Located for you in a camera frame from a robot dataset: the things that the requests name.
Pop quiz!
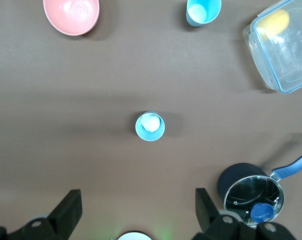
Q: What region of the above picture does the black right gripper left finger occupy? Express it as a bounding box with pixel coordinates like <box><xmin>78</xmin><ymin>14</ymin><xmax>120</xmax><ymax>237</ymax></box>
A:
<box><xmin>0</xmin><ymin>189</ymin><xmax>83</xmax><ymax>240</ymax></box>

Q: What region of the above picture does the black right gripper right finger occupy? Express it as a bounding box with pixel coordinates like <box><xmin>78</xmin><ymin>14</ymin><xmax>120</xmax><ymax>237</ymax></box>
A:
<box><xmin>190</xmin><ymin>187</ymin><xmax>295</xmax><ymax>240</ymax></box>

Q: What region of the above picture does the blue cup holding white ball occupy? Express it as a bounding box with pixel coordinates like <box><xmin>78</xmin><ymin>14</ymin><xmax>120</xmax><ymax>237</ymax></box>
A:
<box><xmin>135</xmin><ymin>111</ymin><xmax>166</xmax><ymax>142</ymax></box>

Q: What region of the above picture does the glass lid with blue knob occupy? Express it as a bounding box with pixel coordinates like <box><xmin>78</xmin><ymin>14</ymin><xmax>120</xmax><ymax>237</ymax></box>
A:
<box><xmin>223</xmin><ymin>175</ymin><xmax>285</xmax><ymax>227</ymax></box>

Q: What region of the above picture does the white ball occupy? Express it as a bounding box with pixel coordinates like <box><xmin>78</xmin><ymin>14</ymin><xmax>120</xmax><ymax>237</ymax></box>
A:
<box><xmin>140</xmin><ymin>113</ymin><xmax>161</xmax><ymax>133</ymax></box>

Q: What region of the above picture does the clear plastic storage container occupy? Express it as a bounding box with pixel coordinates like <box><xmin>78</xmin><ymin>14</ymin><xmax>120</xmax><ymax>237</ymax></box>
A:
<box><xmin>242</xmin><ymin>0</ymin><xmax>302</xmax><ymax>95</ymax></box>

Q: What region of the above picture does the pink bowl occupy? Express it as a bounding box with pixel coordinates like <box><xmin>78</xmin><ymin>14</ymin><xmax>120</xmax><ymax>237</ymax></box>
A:
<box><xmin>43</xmin><ymin>0</ymin><xmax>100</xmax><ymax>36</ymax></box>

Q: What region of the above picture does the yellow round food piece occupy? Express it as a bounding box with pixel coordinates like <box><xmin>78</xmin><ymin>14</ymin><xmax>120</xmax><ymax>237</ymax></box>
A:
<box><xmin>257</xmin><ymin>9</ymin><xmax>290</xmax><ymax>38</ymax></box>

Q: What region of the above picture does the blue plastic cup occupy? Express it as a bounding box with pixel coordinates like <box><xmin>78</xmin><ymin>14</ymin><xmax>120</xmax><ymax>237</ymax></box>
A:
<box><xmin>185</xmin><ymin>0</ymin><xmax>222</xmax><ymax>28</ymax></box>

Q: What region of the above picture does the black saucepan with blue handle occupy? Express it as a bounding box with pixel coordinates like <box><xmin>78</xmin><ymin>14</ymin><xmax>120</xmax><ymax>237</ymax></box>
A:
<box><xmin>217</xmin><ymin>147</ymin><xmax>302</xmax><ymax>228</ymax></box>

